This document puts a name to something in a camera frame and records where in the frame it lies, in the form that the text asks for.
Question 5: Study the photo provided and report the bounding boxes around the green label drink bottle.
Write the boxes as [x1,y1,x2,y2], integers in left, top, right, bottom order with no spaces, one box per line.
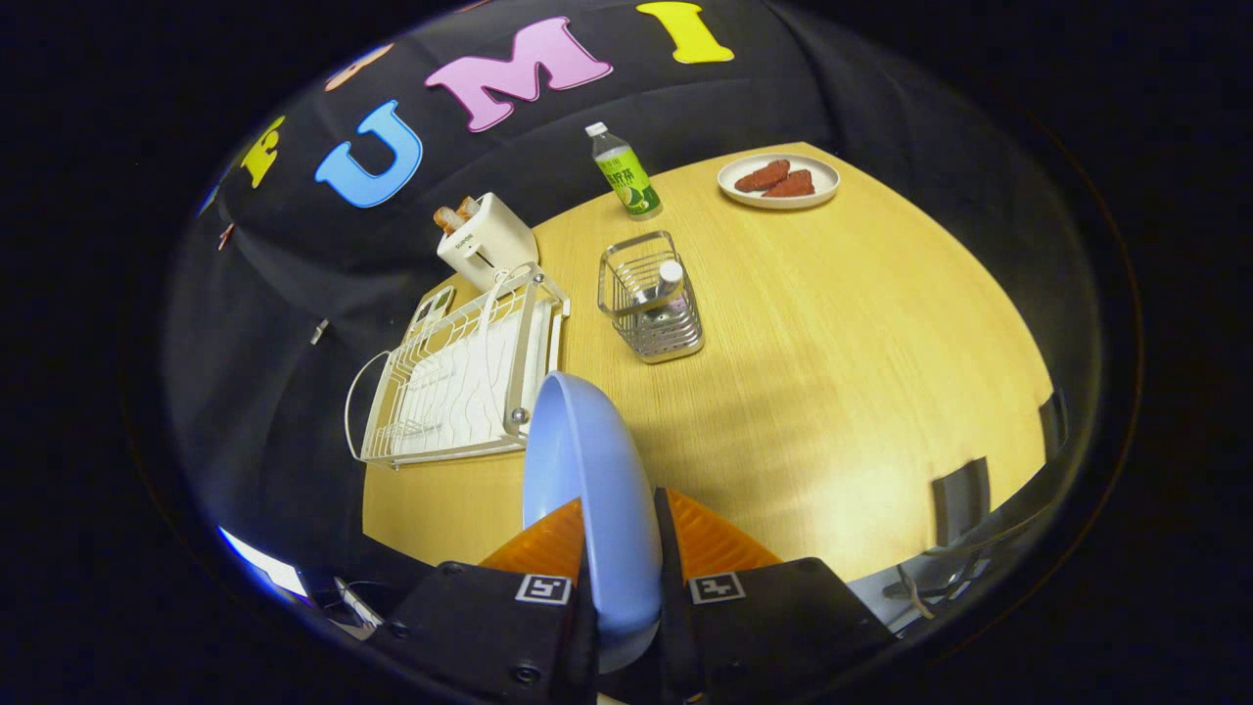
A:
[585,121,664,220]

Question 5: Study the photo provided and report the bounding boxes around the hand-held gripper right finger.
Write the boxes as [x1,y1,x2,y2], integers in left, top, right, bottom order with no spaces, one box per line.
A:
[654,487,897,705]

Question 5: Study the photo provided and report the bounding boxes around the divided condiment tray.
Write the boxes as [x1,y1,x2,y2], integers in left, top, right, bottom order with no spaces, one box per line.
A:
[406,284,458,339]

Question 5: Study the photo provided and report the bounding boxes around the dark floor cables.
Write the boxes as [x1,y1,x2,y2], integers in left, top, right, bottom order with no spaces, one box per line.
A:
[881,558,992,620]

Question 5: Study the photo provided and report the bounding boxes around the white wire dish rack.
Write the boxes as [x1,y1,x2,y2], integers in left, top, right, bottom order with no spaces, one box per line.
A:
[345,261,572,469]

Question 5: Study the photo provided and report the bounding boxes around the blue plate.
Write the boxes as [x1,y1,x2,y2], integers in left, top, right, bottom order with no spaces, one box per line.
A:
[522,371,664,675]

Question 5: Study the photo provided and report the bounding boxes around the white toaster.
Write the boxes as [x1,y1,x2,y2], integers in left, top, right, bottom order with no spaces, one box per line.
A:
[437,192,540,292]

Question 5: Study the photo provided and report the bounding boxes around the metal wire basket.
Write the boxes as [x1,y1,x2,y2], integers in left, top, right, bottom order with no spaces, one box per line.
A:
[598,230,706,364]

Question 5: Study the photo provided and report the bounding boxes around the metal spoon patterned handle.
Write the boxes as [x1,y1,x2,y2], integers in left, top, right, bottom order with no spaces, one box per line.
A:
[634,258,692,332]

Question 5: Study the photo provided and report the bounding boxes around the black backdrop cloth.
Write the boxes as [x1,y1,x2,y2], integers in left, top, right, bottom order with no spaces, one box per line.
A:
[162,0,1102,588]

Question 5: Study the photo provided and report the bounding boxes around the black flat panel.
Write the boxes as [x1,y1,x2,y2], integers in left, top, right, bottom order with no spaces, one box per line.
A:
[932,457,992,547]
[1038,390,1068,461]

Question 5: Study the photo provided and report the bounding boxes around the white plate with meat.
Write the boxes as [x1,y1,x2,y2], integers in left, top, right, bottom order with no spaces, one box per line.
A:
[717,153,841,211]

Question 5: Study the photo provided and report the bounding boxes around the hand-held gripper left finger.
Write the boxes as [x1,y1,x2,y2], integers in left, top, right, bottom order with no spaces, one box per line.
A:
[377,497,600,705]

